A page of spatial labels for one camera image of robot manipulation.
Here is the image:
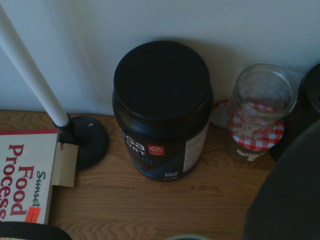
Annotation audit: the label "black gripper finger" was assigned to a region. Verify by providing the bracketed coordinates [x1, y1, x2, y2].
[243, 119, 320, 240]

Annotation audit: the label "green ribbed utensil holder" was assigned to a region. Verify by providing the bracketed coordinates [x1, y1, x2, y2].
[166, 233, 210, 240]

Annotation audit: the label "black candle holder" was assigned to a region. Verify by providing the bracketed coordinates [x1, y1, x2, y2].
[52, 115, 109, 172]

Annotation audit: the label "jar with red checked lid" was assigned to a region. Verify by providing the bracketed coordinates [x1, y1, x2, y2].
[226, 101, 286, 165]

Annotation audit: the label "empty clear glass jar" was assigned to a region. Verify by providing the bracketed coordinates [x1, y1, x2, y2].
[228, 63, 300, 141]

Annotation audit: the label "black shaker bottle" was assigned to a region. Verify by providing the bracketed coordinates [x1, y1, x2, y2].
[268, 62, 320, 163]

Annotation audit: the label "white jar lid red rim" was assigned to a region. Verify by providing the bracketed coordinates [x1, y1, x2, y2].
[209, 99, 235, 129]

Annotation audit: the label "black protein powder tub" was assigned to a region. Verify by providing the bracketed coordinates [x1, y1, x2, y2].
[111, 40, 215, 182]

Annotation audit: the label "black spatula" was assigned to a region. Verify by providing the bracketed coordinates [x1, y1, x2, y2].
[0, 221, 73, 240]

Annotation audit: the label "food processor cookbook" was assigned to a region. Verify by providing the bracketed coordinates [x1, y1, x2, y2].
[0, 128, 80, 225]

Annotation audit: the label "tall white candle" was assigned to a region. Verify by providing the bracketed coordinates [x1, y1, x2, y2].
[0, 3, 70, 127]

